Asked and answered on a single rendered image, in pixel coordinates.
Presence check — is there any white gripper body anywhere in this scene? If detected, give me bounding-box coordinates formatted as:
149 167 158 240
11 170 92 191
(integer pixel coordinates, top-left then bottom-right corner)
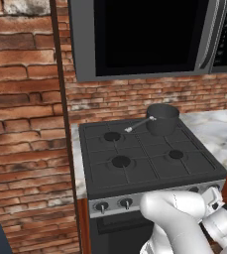
201 186 225 208

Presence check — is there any black and steel stove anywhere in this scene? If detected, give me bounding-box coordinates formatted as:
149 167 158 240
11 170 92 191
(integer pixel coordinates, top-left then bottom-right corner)
77 116 227 254

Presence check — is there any dark grey saucepan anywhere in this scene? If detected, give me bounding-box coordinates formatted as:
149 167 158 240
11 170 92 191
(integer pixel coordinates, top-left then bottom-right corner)
124 103 181 137

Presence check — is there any black oven door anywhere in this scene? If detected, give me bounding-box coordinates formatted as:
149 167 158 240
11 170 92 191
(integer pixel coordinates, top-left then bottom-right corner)
89 214 157 254

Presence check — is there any steel microwave oven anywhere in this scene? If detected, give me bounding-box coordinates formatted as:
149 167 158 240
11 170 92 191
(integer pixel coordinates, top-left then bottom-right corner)
67 0 227 83

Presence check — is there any black microwave door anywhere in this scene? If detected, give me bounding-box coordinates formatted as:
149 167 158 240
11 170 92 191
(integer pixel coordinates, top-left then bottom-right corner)
68 0 222 82

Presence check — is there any grey microwave door handle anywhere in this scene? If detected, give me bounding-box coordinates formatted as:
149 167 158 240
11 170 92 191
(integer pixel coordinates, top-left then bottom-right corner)
198 0 222 70

